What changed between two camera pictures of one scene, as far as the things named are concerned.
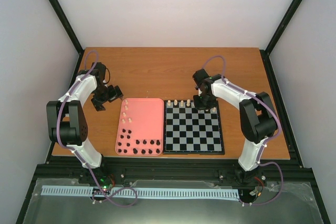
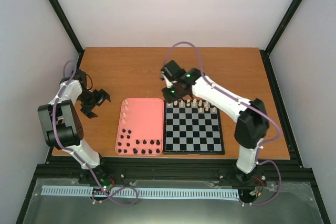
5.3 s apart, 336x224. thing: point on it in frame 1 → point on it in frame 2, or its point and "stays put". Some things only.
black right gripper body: (206, 102) → (175, 95)
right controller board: (256, 183) stays put
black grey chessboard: (187, 130) stays put
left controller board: (107, 182) stays put
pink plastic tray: (140, 127) stays put
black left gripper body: (104, 95) → (90, 99)
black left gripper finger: (118, 92) → (105, 96)
